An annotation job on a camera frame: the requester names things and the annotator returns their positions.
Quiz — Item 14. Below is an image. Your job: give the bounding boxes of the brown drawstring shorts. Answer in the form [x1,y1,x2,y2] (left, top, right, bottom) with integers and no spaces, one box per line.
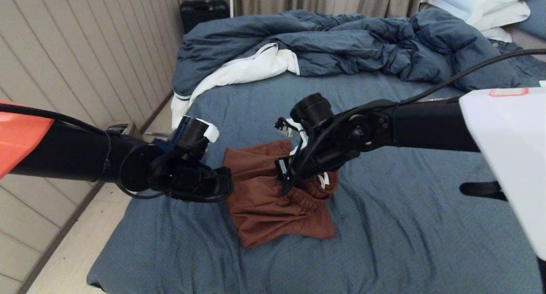
[223,139,339,248]

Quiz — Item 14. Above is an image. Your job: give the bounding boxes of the bronze trash bin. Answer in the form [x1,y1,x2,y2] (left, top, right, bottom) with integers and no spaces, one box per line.
[107,122,137,136]

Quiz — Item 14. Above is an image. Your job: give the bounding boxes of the crumpled blue duvet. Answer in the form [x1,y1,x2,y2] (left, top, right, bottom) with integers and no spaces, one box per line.
[172,8,538,100]

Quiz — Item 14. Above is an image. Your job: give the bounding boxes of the blue bed sheet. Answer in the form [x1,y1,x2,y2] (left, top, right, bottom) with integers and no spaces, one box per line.
[86,41,546,294]

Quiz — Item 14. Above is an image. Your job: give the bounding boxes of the black suitcase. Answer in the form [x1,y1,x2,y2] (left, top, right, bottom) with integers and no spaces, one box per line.
[180,0,229,34]

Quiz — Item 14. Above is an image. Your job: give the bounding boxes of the beige headboard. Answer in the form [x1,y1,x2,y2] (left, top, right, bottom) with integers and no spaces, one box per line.
[502,27,546,58]

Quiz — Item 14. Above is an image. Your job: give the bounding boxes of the blue pillow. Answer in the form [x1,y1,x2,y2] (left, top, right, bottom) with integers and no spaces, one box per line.
[513,0,546,42]

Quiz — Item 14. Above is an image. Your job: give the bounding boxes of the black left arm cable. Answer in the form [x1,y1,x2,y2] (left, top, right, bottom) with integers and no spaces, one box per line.
[0,103,233,203]

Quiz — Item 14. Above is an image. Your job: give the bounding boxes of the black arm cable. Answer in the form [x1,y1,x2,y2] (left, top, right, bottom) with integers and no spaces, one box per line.
[0,103,233,203]
[279,49,546,192]

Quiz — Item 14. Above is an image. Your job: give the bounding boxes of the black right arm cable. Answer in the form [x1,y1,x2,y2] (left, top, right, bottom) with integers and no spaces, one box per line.
[279,49,546,192]

